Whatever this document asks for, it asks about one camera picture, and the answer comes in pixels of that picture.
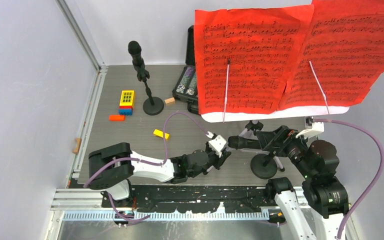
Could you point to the red sheet music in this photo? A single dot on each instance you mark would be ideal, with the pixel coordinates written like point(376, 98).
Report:
point(342, 55)
point(244, 57)

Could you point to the wooden block on rail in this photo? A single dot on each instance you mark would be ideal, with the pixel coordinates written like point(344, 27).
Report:
point(78, 142)

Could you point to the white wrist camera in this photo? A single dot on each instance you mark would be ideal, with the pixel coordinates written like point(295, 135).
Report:
point(217, 143)
point(312, 128)

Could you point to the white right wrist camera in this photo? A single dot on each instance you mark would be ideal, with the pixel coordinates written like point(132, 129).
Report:
point(312, 128)

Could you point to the orange flat toy brick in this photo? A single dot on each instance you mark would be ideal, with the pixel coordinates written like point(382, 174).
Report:
point(116, 118)

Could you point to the red toy brick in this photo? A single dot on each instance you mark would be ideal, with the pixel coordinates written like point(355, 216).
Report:
point(126, 107)

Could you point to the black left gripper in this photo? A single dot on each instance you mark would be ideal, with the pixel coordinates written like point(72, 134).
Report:
point(219, 161)

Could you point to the small wooden block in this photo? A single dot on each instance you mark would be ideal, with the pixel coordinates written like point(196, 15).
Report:
point(170, 101)

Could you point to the red sheet music right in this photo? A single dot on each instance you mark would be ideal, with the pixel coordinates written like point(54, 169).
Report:
point(342, 55)

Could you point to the black poker chip case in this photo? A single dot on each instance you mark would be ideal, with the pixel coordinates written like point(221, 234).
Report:
point(186, 89)

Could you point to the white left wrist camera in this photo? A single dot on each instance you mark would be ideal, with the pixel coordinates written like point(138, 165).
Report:
point(217, 143)

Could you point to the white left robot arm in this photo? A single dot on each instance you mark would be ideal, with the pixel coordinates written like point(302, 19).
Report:
point(112, 166)

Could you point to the black microphone plain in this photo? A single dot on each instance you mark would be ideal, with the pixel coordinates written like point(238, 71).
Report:
point(239, 142)

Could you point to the red sheet music left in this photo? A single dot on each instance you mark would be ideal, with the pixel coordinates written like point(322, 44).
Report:
point(244, 57)

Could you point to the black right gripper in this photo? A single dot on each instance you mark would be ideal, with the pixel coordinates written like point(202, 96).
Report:
point(283, 134)

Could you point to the yellow grid toy brick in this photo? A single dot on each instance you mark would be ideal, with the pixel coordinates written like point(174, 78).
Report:
point(127, 98)

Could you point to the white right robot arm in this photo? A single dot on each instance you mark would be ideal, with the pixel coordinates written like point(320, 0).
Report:
point(317, 162)

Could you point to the small yellow block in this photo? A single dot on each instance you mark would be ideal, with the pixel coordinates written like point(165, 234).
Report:
point(161, 134)

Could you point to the black round-base mic stand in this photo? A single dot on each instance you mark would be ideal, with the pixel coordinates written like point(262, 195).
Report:
point(152, 105)
point(264, 165)

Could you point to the blue toy brick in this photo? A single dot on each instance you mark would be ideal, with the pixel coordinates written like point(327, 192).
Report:
point(125, 111)

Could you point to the lilac tripod music stand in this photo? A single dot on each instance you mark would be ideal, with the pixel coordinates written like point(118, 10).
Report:
point(299, 111)

